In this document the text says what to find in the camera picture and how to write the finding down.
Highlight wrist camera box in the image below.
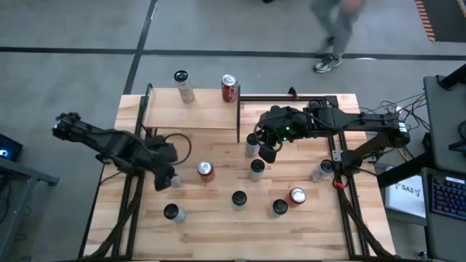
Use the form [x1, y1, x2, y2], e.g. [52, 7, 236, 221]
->
[260, 145, 278, 164]
[153, 170, 175, 192]

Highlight black diagonal strut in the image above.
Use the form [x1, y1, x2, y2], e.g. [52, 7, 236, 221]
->
[438, 64, 466, 90]
[376, 151, 438, 188]

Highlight black box blue light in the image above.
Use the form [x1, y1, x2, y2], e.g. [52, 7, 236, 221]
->
[0, 133, 23, 163]

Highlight grey desk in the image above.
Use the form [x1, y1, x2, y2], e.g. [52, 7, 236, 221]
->
[422, 74, 466, 262]

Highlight Celsius can blue text band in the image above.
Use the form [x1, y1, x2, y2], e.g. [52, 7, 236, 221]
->
[231, 190, 248, 213]

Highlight black mat orange striped edge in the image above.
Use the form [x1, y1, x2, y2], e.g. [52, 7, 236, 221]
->
[414, 0, 466, 43]

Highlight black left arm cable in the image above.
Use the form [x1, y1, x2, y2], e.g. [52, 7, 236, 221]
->
[163, 132, 192, 165]

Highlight Celsius can orange print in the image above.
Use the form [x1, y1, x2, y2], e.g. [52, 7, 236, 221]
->
[173, 69, 196, 105]

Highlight Celsius can pineapple print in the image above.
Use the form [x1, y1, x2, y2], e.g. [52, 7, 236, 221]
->
[248, 159, 266, 183]

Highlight Celsius Peach Vibe can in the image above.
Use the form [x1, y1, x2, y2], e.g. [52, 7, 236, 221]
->
[308, 159, 335, 183]
[267, 198, 289, 220]

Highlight red Coca-Cola can dark figure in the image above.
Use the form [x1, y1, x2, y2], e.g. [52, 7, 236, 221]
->
[221, 74, 240, 103]

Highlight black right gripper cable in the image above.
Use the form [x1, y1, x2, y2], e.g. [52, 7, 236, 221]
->
[253, 122, 284, 153]

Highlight black backlit keyboard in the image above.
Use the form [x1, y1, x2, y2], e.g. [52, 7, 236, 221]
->
[430, 175, 466, 222]

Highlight black aluminium rail frame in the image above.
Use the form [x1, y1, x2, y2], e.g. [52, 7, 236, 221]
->
[78, 90, 154, 260]
[238, 95, 396, 260]

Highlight white paper sheet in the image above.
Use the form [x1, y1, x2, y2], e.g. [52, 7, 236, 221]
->
[384, 174, 427, 219]

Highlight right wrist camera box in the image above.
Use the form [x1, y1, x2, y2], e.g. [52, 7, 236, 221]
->
[260, 145, 278, 164]

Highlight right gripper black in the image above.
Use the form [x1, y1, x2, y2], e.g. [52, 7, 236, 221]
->
[258, 105, 313, 143]

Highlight grey metal bench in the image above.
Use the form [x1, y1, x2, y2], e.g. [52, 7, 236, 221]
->
[0, 158, 60, 262]

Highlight tangled floor cables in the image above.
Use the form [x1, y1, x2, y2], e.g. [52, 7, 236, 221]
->
[360, 92, 433, 163]

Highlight wooden shelf black frame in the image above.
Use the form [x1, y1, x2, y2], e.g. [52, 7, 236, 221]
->
[136, 82, 242, 144]

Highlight person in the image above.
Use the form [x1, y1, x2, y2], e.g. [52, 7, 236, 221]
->
[308, 0, 368, 75]

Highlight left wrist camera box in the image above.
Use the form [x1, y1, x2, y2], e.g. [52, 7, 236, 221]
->
[153, 170, 175, 192]

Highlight black power strip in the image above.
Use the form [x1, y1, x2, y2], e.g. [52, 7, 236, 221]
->
[376, 122, 398, 135]

